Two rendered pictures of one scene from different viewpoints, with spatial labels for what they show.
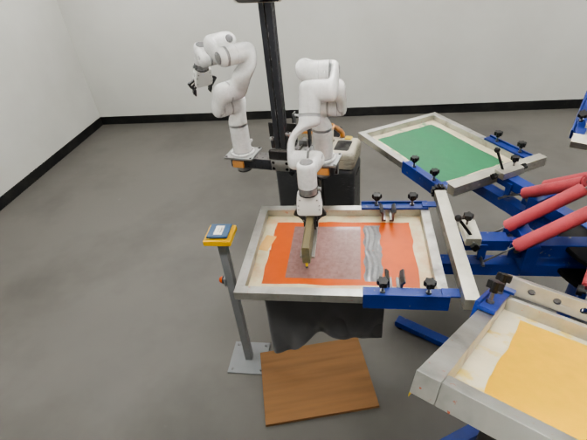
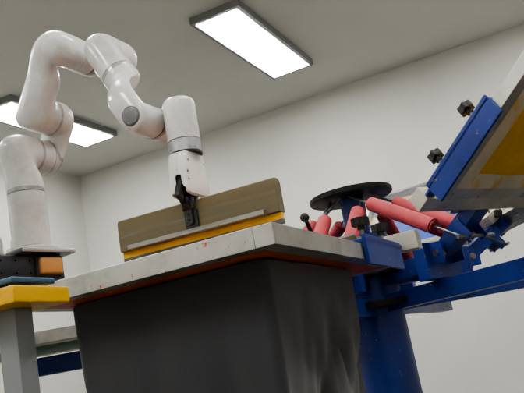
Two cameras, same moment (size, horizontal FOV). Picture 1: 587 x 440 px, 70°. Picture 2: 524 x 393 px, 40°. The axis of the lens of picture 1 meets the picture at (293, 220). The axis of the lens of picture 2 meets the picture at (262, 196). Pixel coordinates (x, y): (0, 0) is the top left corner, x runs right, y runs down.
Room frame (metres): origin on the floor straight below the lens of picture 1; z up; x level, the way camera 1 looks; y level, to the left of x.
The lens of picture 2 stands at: (0.87, 1.41, 0.76)
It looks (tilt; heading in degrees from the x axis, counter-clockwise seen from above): 13 degrees up; 283
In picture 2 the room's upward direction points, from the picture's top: 11 degrees counter-clockwise
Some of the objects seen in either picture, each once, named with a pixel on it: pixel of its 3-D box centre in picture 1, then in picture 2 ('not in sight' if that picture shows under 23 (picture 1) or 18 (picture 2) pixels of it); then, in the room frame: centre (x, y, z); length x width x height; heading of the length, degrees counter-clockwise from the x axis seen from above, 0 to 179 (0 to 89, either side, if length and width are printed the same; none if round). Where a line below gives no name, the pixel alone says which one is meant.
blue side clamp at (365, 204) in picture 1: (393, 209); not in sight; (1.58, -0.47, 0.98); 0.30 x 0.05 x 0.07; 79
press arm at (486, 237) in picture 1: (482, 241); not in sight; (1.25, -0.74, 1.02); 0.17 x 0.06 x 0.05; 79
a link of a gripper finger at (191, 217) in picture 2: not in sight; (188, 213); (1.38, -0.04, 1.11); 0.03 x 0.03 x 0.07; 79
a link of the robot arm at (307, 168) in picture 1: (310, 168); (169, 125); (1.41, -0.09, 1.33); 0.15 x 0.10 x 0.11; 167
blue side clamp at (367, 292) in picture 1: (404, 298); (377, 254); (1.03, -0.37, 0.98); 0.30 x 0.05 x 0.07; 79
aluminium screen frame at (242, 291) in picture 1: (340, 248); (232, 277); (1.35, -0.18, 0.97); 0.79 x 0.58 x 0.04; 79
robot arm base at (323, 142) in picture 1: (323, 142); (26, 225); (1.86, -0.19, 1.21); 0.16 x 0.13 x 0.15; 158
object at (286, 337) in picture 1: (326, 322); (326, 366); (1.16, -0.09, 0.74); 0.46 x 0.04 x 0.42; 79
